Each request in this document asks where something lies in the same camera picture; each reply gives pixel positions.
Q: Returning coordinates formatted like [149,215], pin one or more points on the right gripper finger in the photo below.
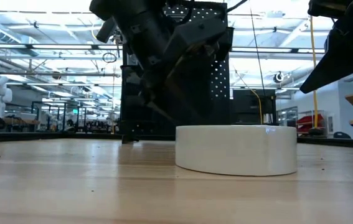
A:
[350,53]

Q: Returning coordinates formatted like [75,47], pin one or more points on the black cabinet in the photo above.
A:
[247,105]

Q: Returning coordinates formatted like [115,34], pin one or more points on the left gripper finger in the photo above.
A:
[188,93]

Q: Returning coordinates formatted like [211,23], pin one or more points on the white tape roll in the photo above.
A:
[235,149]

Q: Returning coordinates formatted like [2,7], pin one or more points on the red storage bin stack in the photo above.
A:
[311,119]

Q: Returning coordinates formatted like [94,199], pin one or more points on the black metal pegboard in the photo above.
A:
[223,109]

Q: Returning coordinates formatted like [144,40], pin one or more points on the black rounded chair back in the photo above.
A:
[341,135]

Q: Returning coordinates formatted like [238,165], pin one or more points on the black aluminium table frame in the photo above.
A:
[23,137]

